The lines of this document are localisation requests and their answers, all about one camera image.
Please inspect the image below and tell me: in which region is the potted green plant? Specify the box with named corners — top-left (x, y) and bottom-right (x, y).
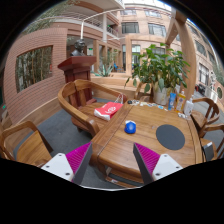
top-left (127, 43), bottom-right (190, 105)

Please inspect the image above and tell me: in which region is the large wooden armchair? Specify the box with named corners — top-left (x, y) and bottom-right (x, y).
top-left (58, 79), bottom-right (127, 136)

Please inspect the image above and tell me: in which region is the dark red wooden pedestal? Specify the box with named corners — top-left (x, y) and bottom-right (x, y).
top-left (57, 55), bottom-right (98, 107)

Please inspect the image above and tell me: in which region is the wooden chair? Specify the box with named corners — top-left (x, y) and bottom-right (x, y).
top-left (191, 97), bottom-right (224, 161)
top-left (0, 121), bottom-right (53, 167)

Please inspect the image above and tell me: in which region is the small agave plant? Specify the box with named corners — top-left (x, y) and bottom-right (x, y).
top-left (95, 65), bottom-right (113, 77)

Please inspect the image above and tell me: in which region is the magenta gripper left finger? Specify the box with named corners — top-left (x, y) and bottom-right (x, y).
top-left (42, 142), bottom-right (92, 185)

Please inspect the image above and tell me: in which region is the red and white bag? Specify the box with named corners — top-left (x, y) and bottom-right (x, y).
top-left (94, 102), bottom-right (122, 121)

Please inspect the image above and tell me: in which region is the yellow bottle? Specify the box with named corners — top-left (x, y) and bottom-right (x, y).
top-left (175, 91), bottom-right (186, 112)

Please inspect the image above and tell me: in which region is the wooden chair right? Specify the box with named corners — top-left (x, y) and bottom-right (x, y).
top-left (191, 97), bottom-right (224, 161)

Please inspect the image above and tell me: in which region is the dark bust statue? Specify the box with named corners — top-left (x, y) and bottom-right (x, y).
top-left (71, 39), bottom-right (85, 56)

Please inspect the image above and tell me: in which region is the round dark mouse pad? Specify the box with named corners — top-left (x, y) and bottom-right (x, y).
top-left (156, 124), bottom-right (185, 150)

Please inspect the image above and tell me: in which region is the white bottle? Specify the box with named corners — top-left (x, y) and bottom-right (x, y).
top-left (184, 98), bottom-right (194, 116)

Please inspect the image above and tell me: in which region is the blue tube bottle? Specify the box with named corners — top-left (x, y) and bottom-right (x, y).
top-left (168, 93), bottom-right (176, 110)

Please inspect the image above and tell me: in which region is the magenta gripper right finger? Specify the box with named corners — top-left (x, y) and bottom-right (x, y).
top-left (133, 143), bottom-right (182, 185)

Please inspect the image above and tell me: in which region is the wooden chair lower left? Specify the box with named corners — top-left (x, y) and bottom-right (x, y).
top-left (0, 121), bottom-right (53, 167)

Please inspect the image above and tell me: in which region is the wooden table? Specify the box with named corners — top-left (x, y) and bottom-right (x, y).
top-left (90, 103), bottom-right (203, 188)

